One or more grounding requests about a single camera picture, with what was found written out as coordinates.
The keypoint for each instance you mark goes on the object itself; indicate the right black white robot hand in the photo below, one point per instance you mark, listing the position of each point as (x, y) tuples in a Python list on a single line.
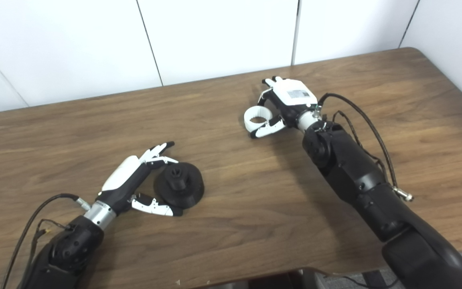
[(295, 96)]

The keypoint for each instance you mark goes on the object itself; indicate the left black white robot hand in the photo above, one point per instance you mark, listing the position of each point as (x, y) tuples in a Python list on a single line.
[(124, 176)]

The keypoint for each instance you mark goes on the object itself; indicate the round black plastic part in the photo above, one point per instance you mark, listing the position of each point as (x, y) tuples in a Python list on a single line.
[(191, 188)]

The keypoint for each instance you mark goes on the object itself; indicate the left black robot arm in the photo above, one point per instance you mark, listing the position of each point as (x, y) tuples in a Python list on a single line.
[(70, 249)]

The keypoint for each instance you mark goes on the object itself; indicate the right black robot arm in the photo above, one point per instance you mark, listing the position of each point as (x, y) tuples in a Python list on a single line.
[(359, 176)]

